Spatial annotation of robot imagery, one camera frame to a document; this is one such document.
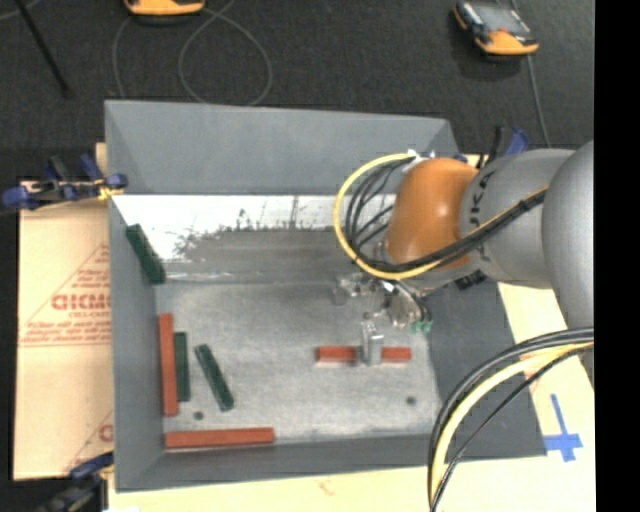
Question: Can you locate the red-brown block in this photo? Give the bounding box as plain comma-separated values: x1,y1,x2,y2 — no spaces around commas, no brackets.
164,426,276,450
157,312,180,418
315,345,413,367

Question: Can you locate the dark green flat block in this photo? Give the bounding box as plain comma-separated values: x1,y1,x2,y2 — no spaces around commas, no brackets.
172,331,192,403
193,343,236,413
124,223,167,286

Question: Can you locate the grey metal bin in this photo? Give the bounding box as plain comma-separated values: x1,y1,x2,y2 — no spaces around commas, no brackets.
103,99,547,492

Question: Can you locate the brown cardboard board red print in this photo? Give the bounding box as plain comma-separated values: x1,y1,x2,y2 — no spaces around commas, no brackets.
12,142,116,481

